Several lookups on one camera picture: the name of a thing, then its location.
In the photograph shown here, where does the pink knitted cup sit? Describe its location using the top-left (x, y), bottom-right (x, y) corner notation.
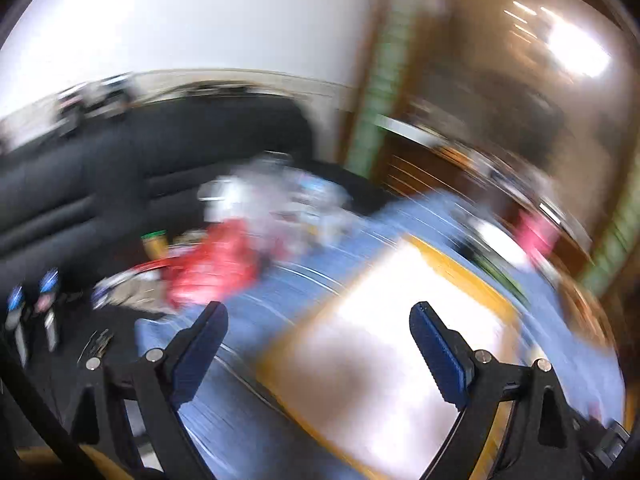
top-left (514, 209), bottom-right (560, 263)

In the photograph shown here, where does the white tray with yellow tape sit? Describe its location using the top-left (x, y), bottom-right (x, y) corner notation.
top-left (256, 236), bottom-right (518, 479)

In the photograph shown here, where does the red plastic bag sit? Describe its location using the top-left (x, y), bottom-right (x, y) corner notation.
top-left (166, 219), bottom-right (258, 308)

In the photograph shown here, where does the wooden cabinet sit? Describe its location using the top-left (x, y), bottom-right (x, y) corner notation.
top-left (380, 114), bottom-right (501, 201)

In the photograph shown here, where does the black sofa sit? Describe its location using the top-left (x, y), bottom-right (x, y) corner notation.
top-left (1, 94), bottom-right (388, 292)

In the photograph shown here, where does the blue plaid tablecloth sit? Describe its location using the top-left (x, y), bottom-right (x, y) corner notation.
top-left (134, 192), bottom-right (626, 480)

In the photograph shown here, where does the clear plastic bag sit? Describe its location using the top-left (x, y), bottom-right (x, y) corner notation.
top-left (198, 152), bottom-right (359, 261)

